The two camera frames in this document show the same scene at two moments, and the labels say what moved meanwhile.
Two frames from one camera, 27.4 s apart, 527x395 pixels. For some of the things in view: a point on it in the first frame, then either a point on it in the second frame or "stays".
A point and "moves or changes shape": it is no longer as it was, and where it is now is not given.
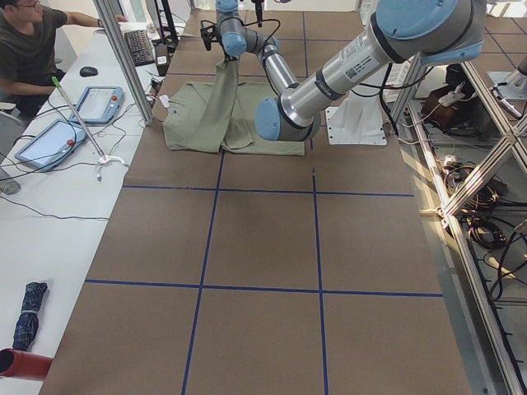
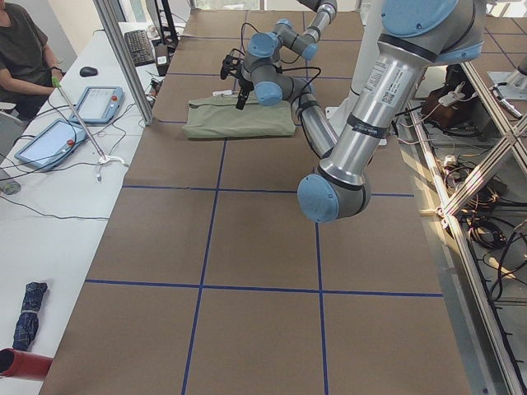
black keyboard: x=139 y=47 stays
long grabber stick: x=58 y=84 stays
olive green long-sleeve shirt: x=216 y=116 moves or changes shape
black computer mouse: x=87 y=72 stays
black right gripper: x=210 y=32 -> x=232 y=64
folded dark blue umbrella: x=28 y=324 stays
